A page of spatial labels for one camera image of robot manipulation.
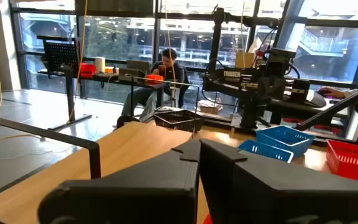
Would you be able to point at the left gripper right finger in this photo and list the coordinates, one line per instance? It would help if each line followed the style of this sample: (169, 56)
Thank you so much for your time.
(275, 193)

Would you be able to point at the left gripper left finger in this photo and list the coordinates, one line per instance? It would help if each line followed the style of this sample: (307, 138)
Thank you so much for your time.
(135, 193)

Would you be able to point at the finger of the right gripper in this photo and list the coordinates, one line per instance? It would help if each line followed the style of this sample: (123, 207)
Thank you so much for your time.
(300, 93)

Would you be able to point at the blue plastic basket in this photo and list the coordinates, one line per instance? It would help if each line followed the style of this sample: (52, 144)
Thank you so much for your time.
(291, 146)
(266, 151)

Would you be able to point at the black plastic basket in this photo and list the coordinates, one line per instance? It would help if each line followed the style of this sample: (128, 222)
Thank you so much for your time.
(179, 123)

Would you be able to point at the red plastic basket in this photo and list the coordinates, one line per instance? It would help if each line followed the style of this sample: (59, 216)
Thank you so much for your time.
(353, 161)

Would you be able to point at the black computer desk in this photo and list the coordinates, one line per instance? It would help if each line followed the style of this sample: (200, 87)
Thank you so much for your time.
(297, 109)

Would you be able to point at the white keyboard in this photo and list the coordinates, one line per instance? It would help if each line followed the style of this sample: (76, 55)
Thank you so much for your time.
(317, 99)

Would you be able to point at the person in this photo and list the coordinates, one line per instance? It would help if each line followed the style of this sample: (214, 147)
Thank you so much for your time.
(337, 92)
(169, 71)

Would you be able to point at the tan cardboard box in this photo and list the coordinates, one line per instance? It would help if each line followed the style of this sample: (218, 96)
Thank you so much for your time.
(244, 60)

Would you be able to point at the black metal stand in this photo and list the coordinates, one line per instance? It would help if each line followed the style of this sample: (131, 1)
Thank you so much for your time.
(217, 40)

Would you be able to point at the black office desk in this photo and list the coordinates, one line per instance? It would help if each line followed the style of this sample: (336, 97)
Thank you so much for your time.
(70, 102)

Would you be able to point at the orange plastic object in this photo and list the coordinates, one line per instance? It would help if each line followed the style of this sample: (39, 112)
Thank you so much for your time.
(154, 79)

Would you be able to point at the grey equipment box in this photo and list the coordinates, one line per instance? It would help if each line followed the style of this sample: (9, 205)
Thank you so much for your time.
(127, 74)

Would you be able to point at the orange cup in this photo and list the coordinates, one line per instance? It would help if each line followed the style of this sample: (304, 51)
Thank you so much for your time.
(109, 70)

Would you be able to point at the grey laptop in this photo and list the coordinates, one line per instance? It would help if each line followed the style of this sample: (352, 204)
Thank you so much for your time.
(138, 66)

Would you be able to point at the red storage box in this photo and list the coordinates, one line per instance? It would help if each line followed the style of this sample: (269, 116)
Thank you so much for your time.
(88, 70)

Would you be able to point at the white paper roll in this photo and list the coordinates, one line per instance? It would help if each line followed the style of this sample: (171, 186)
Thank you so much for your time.
(100, 64)

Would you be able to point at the black perforated panel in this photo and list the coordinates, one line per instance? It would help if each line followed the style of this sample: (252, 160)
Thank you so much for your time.
(61, 54)

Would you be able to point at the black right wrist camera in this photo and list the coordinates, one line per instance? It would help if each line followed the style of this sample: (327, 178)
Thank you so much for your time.
(280, 57)

